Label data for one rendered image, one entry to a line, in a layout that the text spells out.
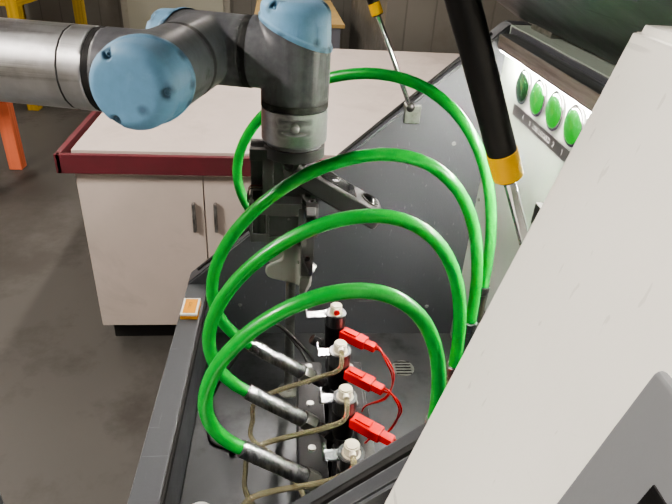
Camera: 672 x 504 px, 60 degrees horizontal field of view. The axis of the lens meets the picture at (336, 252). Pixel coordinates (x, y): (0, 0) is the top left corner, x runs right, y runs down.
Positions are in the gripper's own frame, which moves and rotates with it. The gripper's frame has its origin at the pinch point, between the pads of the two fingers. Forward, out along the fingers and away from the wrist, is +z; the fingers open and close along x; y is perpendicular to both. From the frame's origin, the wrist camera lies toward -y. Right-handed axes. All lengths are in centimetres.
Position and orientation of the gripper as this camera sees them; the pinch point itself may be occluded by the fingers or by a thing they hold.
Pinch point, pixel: (306, 286)
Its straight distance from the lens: 77.6
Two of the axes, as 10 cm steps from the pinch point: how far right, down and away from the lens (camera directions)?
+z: -0.6, 8.6, 5.1
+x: 0.6, 5.1, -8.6
